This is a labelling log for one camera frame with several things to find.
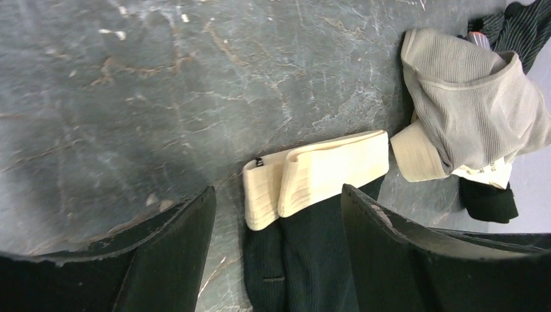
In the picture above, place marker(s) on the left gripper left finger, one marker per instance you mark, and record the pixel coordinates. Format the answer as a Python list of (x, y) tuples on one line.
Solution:
[(156, 265)]

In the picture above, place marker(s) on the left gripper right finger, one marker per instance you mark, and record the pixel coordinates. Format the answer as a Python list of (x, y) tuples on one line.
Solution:
[(400, 265)]

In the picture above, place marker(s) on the black underwear with beige band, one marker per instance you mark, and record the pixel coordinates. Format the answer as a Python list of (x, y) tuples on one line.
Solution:
[(295, 252)]

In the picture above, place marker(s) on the beige grey ribbed underwear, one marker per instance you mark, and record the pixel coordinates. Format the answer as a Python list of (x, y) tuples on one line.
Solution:
[(473, 107)]

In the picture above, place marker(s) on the grey striped underwear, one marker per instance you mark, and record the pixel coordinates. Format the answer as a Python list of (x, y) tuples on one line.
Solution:
[(479, 39)]

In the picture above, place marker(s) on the dark striped black underwear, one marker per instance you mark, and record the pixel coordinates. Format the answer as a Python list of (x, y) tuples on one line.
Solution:
[(524, 29)]

